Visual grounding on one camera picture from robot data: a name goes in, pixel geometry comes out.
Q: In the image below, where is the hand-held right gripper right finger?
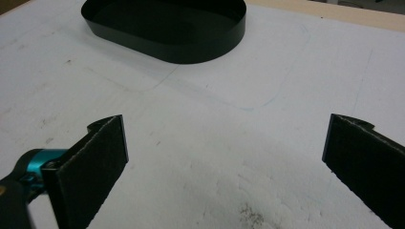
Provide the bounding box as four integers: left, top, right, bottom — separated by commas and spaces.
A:
321, 113, 405, 229

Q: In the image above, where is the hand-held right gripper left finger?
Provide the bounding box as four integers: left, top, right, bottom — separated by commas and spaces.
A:
42, 114, 130, 229

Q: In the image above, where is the black key rack oval tray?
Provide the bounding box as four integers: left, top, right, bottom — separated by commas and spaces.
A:
80, 0, 248, 65

